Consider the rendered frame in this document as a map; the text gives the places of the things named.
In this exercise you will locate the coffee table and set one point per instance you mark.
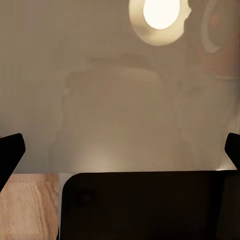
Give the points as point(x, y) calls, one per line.
point(110, 86)

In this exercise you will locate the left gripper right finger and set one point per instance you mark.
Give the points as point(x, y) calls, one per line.
point(232, 148)

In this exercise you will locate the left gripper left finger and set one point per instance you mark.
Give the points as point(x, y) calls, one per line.
point(12, 148)

